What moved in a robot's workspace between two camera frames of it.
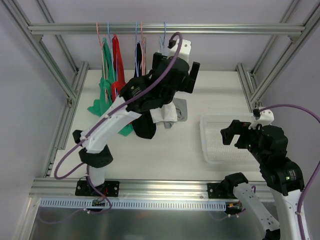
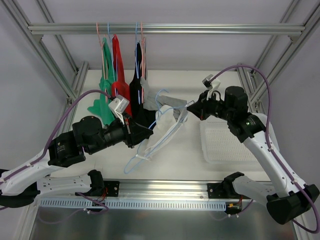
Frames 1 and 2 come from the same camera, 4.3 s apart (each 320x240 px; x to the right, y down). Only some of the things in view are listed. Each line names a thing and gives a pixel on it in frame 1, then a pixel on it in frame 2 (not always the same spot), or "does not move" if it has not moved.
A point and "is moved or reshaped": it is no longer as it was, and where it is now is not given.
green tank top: (108, 77) does not move
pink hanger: (103, 67) does not move
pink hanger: (143, 52) does not move
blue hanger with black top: (138, 62) does not move
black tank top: (144, 123) does not move
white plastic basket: (214, 151) does not move
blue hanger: (161, 43) -> (184, 108)
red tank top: (118, 77) does not move
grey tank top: (181, 107) is moved or reshaped
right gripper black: (240, 136) -> (206, 106)
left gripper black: (188, 83) -> (129, 133)
